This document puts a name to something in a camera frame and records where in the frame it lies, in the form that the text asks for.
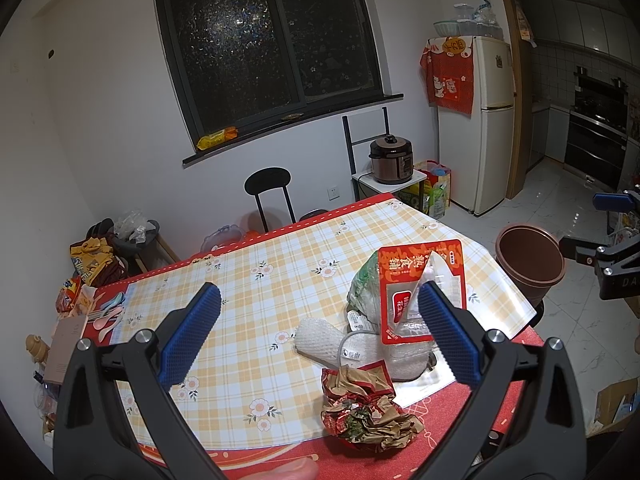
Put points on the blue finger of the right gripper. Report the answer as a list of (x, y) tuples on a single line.
[(580, 250), (615, 202)]

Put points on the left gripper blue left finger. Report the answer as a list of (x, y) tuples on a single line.
[(183, 332)]

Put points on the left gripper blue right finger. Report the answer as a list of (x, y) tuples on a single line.
[(457, 346)]

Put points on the brown plastic trash bin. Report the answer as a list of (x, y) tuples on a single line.
[(532, 259)]

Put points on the white plastic bag with greens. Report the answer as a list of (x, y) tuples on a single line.
[(404, 362)]

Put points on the red food pouch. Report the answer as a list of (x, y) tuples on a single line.
[(402, 270)]

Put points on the red gold wrapper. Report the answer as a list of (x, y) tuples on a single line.
[(359, 408)]

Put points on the white foam net sleeve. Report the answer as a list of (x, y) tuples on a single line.
[(324, 343)]

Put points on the black built-in oven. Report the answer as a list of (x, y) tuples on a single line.
[(596, 137)]

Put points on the yellow plaid tablecloth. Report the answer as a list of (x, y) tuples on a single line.
[(249, 387)]

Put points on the black stool with plastic bag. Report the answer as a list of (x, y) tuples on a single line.
[(136, 241)]

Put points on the clear plastic container with lid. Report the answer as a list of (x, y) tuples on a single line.
[(226, 235)]

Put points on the cardboard box on floor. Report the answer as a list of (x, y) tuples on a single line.
[(615, 406)]

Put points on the yellow snack bags pile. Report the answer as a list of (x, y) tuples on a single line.
[(95, 262)]

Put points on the white refrigerator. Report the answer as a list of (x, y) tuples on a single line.
[(477, 148)]

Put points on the colourful shopping bag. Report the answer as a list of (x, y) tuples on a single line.
[(436, 189)]

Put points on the black rack with white shelf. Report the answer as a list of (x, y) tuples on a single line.
[(360, 129)]

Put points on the brown pressure cooker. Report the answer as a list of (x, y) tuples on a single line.
[(391, 159)]

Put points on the red cloth on refrigerator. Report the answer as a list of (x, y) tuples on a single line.
[(448, 66)]

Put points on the yellow snack bag on sill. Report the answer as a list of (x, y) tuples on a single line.
[(216, 138)]

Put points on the containers on top of refrigerator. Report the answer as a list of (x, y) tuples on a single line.
[(471, 21)]

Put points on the dark window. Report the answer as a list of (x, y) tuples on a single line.
[(265, 65)]

